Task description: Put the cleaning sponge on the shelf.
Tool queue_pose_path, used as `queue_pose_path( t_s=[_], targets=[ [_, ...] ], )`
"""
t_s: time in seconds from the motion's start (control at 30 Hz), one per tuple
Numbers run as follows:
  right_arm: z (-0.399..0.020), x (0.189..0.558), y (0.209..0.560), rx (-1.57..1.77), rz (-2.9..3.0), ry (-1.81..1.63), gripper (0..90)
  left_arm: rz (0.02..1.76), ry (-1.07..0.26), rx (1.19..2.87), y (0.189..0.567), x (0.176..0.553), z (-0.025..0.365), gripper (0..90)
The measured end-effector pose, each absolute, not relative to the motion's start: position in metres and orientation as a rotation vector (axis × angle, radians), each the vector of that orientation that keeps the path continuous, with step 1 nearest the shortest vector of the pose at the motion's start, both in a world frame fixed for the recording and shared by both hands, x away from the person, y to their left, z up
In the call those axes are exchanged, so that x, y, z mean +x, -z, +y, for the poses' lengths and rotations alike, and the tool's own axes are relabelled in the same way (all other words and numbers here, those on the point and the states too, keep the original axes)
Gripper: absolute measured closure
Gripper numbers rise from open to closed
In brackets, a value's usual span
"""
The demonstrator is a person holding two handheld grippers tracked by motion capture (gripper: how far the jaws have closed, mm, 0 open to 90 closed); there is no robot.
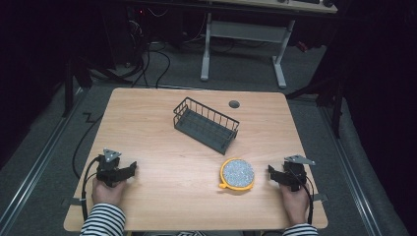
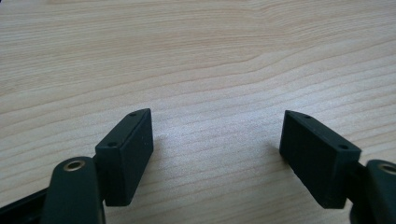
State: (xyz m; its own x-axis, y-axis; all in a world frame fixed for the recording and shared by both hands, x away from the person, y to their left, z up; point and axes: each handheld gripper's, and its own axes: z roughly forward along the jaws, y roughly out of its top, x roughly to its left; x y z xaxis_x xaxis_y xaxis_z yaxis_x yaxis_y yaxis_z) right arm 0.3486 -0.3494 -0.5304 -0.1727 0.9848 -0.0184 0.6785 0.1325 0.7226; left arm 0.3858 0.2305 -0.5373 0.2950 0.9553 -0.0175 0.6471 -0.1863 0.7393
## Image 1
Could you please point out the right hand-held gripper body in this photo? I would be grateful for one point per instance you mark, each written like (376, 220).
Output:
(295, 173)

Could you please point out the person's right hand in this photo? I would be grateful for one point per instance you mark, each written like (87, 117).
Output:
(295, 205)

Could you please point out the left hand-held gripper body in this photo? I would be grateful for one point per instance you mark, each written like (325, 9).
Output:
(108, 168)

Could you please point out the person's left hand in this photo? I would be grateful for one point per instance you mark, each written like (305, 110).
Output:
(106, 193)

